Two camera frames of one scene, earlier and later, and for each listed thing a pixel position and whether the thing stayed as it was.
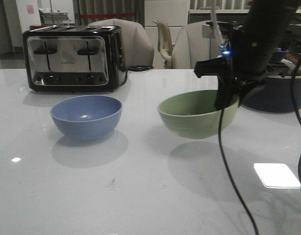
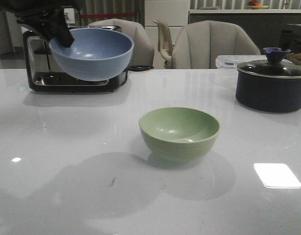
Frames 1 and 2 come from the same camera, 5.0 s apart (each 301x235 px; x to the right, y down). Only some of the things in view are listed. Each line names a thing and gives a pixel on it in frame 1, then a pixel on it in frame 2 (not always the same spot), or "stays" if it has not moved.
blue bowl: (87, 117) → (96, 54)
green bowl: (193, 114) → (178, 134)
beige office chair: (164, 43) stays
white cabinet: (174, 12) stays
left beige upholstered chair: (137, 47) stays
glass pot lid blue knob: (281, 67) stays
